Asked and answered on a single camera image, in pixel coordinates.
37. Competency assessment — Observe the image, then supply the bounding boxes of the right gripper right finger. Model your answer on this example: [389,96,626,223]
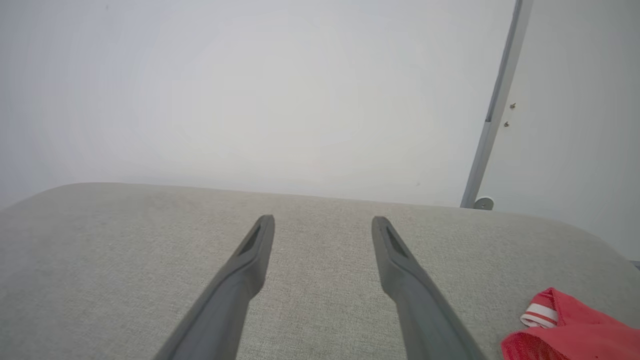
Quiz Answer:
[371,215,490,360]

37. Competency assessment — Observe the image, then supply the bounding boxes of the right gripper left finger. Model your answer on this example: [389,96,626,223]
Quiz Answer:
[152,214,276,360]

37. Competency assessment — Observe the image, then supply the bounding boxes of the red t-shirt with white trim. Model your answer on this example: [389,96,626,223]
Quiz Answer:
[500,287,640,360]

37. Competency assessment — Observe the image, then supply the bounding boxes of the grey metal pole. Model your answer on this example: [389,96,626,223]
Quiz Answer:
[459,0,535,209]

